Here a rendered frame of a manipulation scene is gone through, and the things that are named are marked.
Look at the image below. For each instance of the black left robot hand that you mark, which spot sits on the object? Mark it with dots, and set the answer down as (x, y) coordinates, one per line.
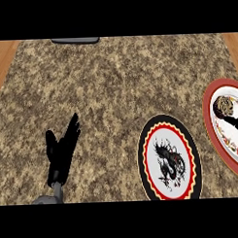
(62, 152)

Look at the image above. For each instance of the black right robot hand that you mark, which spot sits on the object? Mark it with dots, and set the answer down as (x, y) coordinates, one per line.
(237, 122)

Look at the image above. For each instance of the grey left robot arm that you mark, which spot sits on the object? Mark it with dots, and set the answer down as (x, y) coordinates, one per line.
(55, 195)

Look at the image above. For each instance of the brown cupcake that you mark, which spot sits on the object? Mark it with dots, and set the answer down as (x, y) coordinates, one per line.
(223, 106)

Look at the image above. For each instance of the red rimmed white plate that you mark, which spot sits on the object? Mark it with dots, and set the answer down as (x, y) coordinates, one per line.
(222, 143)

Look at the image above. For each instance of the black rimmed dragon plate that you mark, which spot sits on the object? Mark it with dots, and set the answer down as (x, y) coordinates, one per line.
(169, 159)

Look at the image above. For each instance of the dark grey flat appliance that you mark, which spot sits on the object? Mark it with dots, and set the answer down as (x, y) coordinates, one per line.
(75, 41)

